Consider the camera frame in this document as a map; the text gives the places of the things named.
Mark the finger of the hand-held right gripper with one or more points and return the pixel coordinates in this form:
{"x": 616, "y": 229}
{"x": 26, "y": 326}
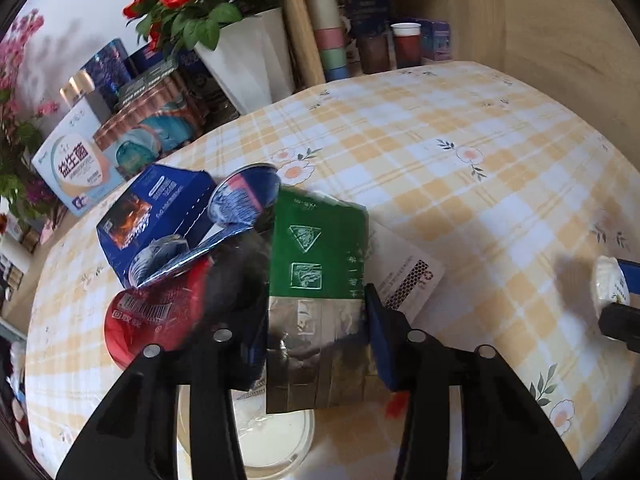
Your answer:
{"x": 622, "y": 327}
{"x": 631, "y": 275}

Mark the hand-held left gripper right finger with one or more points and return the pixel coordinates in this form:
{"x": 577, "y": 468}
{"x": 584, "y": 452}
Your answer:
{"x": 385, "y": 345}

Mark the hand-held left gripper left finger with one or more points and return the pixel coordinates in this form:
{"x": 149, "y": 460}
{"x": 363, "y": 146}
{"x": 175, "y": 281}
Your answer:
{"x": 215, "y": 375}

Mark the white printed card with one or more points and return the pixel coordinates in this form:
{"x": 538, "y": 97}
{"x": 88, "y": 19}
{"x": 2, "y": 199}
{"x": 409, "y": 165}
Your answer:
{"x": 405, "y": 270}

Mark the red packet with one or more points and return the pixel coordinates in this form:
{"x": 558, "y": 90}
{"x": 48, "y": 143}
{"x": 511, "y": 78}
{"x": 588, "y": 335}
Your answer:
{"x": 150, "y": 320}

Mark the white plate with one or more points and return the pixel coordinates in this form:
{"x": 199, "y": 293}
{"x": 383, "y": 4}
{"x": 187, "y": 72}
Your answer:
{"x": 280, "y": 435}

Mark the green tea packet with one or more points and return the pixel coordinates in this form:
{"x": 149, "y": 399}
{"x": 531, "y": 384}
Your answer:
{"x": 315, "y": 260}

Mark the blue carton box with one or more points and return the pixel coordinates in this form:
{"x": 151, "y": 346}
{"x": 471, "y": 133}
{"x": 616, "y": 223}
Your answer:
{"x": 150, "y": 210}

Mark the blue foil lid packet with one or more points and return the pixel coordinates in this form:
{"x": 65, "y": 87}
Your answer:
{"x": 245, "y": 200}

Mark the yellow checked tablecloth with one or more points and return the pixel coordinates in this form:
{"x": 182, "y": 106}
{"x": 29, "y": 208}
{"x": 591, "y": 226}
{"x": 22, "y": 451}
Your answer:
{"x": 450, "y": 185}

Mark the teal patterned box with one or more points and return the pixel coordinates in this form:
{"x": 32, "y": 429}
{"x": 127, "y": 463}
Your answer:
{"x": 150, "y": 135}

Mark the white supplement box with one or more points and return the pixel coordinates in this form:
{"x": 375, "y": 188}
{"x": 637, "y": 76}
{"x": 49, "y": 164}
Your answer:
{"x": 75, "y": 160}

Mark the brown glass cup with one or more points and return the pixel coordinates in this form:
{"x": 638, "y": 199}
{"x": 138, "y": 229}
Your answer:
{"x": 374, "y": 55}

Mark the red cup with white rim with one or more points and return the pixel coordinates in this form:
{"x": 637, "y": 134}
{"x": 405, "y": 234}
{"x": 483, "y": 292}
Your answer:
{"x": 406, "y": 47}

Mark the black flat boxes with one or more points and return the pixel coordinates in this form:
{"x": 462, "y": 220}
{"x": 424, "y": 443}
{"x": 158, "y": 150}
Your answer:
{"x": 150, "y": 80}

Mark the small blue box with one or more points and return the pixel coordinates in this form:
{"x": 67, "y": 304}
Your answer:
{"x": 437, "y": 40}

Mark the stack of coloured cups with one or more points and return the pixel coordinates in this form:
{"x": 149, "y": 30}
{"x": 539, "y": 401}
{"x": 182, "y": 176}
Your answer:
{"x": 330, "y": 45}

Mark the white angular flower pot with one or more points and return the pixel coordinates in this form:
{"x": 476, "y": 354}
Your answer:
{"x": 250, "y": 60}

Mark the grey and gold box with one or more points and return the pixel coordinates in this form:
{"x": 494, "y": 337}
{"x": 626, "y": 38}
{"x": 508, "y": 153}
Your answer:
{"x": 80, "y": 87}

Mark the wooden shelf unit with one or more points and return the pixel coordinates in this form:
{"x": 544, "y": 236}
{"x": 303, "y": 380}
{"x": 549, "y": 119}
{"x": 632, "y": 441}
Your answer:
{"x": 300, "y": 35}

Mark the dark blue floral box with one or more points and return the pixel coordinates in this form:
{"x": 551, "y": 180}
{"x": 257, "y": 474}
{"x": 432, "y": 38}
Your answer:
{"x": 107, "y": 70}

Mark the large blue box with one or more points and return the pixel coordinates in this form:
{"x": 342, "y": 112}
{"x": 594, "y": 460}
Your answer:
{"x": 147, "y": 57}

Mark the dark blue picture box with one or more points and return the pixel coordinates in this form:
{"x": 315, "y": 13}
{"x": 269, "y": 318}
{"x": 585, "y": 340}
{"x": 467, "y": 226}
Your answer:
{"x": 370, "y": 10}

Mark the pink blossom flower arrangement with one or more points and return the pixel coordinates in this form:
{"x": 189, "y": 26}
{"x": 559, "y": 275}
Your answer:
{"x": 20, "y": 60}

